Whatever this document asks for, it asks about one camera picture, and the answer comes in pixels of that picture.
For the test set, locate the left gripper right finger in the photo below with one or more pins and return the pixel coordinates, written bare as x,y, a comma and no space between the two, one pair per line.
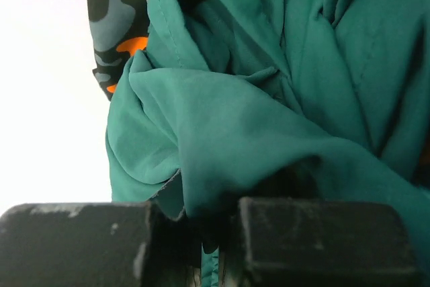
286,242

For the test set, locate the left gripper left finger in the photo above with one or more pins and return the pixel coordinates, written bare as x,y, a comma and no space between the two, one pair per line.
100,244

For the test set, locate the dark teal cloth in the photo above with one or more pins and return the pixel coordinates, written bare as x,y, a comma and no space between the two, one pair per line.
330,94

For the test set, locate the black orange camouflage cloth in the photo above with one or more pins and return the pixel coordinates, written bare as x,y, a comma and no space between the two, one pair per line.
118,29

